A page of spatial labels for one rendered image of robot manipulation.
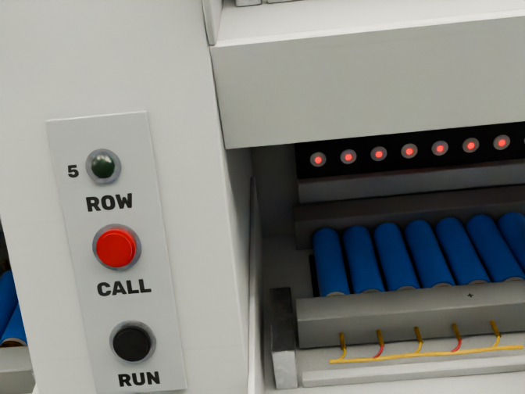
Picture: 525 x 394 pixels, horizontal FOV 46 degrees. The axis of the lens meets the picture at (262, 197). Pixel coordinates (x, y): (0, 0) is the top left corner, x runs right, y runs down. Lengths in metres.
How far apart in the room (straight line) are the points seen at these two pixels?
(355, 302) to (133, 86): 0.18
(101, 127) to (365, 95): 0.10
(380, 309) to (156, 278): 0.14
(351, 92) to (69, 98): 0.11
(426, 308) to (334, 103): 0.14
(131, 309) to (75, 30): 0.11
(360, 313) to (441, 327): 0.05
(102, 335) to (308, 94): 0.13
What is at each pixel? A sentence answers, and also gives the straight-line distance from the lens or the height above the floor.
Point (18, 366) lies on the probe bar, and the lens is 0.36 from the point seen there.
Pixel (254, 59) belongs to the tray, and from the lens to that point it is 0.24.
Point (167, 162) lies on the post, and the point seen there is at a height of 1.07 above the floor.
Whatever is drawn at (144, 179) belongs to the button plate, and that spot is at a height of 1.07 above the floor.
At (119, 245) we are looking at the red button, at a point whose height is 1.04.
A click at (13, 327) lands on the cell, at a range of 0.39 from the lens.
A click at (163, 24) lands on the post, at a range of 0.24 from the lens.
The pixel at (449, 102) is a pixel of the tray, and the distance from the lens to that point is 0.26.
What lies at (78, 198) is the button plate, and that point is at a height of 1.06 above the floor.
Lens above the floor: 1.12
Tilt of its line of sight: 14 degrees down
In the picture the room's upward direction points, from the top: 6 degrees counter-clockwise
